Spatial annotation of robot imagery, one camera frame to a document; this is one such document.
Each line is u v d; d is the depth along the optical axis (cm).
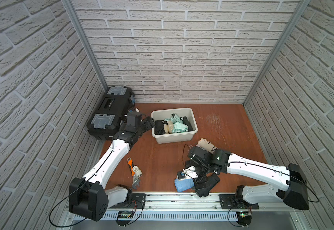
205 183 65
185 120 101
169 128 100
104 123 85
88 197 38
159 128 97
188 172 61
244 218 70
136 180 80
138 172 81
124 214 73
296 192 38
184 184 76
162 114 100
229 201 74
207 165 55
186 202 76
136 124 62
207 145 92
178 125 89
